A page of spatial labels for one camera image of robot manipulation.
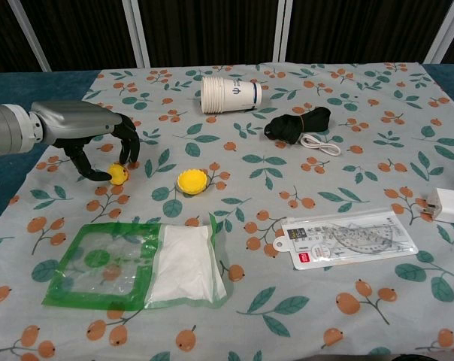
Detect stack of white paper cups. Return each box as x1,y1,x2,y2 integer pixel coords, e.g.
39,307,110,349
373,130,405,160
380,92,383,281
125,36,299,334
201,75,263,114

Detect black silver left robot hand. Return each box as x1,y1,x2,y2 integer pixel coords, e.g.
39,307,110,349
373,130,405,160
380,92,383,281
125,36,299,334
29,99,141,181

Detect green bag with white powder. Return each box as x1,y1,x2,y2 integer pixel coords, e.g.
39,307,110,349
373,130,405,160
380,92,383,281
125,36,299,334
41,212,229,312

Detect ruler set in clear pouch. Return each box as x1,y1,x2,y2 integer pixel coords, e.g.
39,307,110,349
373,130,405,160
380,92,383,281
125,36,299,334
273,208,419,271

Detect white power adapter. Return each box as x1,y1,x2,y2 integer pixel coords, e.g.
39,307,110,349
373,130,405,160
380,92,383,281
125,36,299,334
421,187,454,224

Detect white USB cable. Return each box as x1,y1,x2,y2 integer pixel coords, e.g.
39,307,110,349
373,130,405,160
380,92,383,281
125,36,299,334
300,132,342,158

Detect bundled black strap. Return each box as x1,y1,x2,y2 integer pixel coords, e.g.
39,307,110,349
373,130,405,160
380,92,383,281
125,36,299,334
264,106,334,145

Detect floral fruit print tablecloth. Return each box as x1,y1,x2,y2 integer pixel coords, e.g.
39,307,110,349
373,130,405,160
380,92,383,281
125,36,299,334
0,62,454,361

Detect yellow chick toy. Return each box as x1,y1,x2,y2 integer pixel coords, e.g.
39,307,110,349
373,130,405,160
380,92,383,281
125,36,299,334
108,162,132,186

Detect white partition frame post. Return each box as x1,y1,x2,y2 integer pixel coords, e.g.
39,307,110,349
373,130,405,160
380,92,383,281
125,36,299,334
271,0,295,63
423,0,454,65
123,0,151,69
8,0,53,72

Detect yellow flower-shaped dish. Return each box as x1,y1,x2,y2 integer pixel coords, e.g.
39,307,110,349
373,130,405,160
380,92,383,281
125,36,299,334
176,168,208,197

